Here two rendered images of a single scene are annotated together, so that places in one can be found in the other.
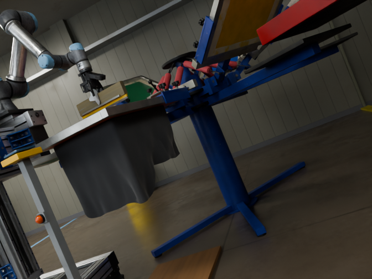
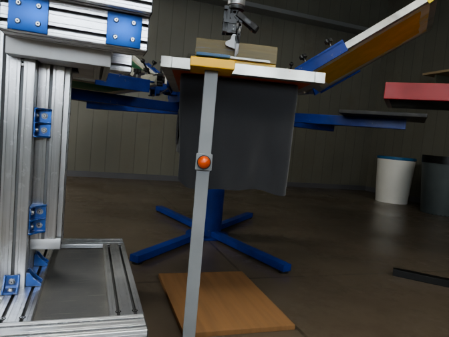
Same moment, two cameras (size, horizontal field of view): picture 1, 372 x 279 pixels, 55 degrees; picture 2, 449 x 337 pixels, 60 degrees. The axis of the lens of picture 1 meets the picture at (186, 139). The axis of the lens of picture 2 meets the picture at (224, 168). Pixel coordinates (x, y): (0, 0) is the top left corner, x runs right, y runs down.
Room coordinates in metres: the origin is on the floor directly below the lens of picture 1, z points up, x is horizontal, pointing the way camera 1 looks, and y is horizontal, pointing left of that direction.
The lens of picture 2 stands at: (0.59, 1.35, 0.73)
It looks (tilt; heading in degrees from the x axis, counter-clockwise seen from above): 5 degrees down; 325
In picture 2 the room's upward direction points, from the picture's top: 5 degrees clockwise
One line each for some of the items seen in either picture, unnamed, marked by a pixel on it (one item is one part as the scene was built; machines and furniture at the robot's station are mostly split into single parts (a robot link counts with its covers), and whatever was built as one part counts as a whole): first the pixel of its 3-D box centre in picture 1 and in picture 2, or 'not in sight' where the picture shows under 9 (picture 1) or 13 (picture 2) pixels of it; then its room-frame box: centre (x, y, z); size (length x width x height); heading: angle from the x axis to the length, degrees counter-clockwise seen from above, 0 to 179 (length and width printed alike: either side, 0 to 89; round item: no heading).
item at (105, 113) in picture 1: (115, 119); (233, 83); (2.04, 0.33, 0.97); 0.79 x 0.58 x 0.04; 150
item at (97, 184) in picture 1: (98, 172); (235, 136); (1.79, 0.47, 0.74); 0.45 x 0.03 x 0.43; 60
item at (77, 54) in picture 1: (78, 53); not in sight; (2.01, 0.37, 1.39); 0.09 x 0.08 x 0.11; 63
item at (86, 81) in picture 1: (88, 80); (232, 21); (2.02, 0.38, 1.23); 0.09 x 0.08 x 0.12; 60
